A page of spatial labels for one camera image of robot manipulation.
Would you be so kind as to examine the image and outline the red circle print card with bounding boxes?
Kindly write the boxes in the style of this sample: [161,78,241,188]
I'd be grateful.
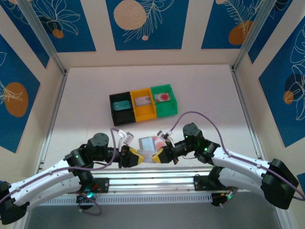
[154,93,170,102]
[152,136,168,148]

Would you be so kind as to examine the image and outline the yellow plastic bin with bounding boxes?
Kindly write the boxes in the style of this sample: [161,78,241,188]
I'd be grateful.
[130,88,158,122]

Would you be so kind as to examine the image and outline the aluminium mounting rail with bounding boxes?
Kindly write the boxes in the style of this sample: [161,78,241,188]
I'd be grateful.
[35,167,284,195]

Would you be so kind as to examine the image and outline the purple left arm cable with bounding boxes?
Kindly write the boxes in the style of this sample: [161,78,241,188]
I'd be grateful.
[0,127,127,203]

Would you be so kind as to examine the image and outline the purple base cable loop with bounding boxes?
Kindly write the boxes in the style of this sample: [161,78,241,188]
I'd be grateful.
[76,189,102,217]

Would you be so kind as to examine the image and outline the silver VIP card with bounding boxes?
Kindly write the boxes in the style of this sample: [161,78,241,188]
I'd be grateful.
[134,96,151,106]

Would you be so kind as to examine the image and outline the black plastic bin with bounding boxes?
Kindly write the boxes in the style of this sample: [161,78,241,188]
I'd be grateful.
[109,92,136,126]

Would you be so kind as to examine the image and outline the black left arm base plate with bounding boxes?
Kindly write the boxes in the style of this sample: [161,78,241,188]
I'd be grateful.
[78,177,110,194]

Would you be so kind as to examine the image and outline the white slotted cable duct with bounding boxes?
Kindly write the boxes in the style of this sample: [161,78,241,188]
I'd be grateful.
[30,193,213,206]

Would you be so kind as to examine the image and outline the aluminium frame post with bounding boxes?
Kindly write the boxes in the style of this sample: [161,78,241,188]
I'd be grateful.
[18,0,68,75]
[231,0,280,72]

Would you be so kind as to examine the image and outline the green plastic bin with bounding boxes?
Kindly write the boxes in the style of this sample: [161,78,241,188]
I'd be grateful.
[150,83,179,119]

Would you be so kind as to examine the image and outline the aluminium side rail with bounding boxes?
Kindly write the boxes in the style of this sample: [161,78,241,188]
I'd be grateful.
[230,66,267,171]
[35,69,70,172]

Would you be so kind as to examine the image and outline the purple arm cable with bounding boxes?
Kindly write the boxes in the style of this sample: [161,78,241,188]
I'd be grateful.
[171,111,305,201]
[0,127,127,203]

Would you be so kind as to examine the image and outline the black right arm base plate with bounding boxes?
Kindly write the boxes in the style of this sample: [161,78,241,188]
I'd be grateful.
[193,175,236,192]

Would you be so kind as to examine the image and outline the grey leather card holder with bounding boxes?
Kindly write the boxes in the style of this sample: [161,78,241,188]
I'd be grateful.
[138,136,168,164]

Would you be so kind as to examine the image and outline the teal chip card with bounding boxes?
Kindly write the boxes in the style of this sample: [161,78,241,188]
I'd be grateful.
[113,101,131,111]

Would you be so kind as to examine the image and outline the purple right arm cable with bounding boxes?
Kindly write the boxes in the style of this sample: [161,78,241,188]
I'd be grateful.
[171,111,305,201]

